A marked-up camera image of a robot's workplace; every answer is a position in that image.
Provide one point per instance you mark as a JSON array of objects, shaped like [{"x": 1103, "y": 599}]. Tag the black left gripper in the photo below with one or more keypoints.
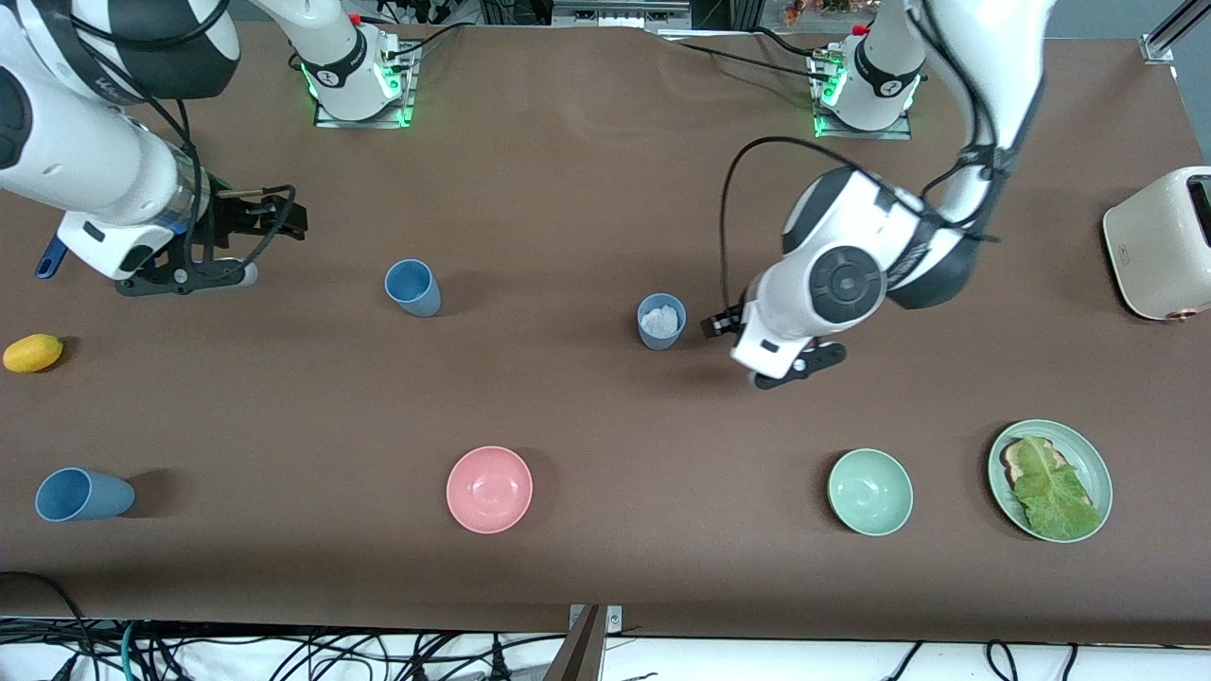
[{"x": 721, "y": 324}]

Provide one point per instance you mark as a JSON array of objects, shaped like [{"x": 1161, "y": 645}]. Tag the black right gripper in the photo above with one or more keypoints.
[{"x": 236, "y": 216}]

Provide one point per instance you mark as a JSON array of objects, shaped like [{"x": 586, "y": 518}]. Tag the blue cup with paper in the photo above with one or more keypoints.
[{"x": 660, "y": 340}]

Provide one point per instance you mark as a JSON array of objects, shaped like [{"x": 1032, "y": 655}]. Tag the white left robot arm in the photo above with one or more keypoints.
[{"x": 842, "y": 246}]

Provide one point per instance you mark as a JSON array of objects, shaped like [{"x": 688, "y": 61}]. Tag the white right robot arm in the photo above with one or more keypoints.
[{"x": 85, "y": 170}]

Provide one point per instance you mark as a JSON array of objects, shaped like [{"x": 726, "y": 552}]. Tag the crumpled white paper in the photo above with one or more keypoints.
[{"x": 660, "y": 320}]

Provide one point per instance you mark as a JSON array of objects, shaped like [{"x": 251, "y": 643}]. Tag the brown table cover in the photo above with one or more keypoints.
[{"x": 605, "y": 236}]

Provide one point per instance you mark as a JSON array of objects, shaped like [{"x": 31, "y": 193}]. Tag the green bowl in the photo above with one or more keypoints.
[{"x": 870, "y": 492}]

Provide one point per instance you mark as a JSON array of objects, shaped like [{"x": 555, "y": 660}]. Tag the yellow lemon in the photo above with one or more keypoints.
[{"x": 33, "y": 353}]

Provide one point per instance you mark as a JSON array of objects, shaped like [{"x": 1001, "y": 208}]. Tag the pink bowl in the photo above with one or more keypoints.
[{"x": 489, "y": 489}]

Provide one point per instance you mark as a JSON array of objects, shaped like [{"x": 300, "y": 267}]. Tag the toast slice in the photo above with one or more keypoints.
[{"x": 1013, "y": 461}]

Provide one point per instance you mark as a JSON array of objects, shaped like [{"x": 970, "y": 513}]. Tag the grey table beam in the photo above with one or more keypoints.
[{"x": 582, "y": 653}]

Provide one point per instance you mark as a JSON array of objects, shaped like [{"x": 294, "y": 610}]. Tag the green lettuce leaf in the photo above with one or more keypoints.
[{"x": 1055, "y": 492}]

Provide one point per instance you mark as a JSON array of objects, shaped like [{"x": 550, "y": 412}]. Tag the green plate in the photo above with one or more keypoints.
[{"x": 1093, "y": 463}]

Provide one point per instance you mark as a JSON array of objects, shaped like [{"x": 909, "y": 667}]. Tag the cream toaster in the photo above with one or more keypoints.
[{"x": 1154, "y": 246}]

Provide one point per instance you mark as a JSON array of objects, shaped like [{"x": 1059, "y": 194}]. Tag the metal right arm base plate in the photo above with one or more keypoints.
[{"x": 369, "y": 123}]

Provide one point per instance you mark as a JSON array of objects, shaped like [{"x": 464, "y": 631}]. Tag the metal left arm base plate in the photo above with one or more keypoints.
[{"x": 866, "y": 134}]

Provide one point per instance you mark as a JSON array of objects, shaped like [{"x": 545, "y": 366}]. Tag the metal table bracket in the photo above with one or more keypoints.
[{"x": 615, "y": 619}]

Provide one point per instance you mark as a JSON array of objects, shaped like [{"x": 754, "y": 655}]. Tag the aluminium frame strut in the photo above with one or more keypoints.
[{"x": 1173, "y": 33}]

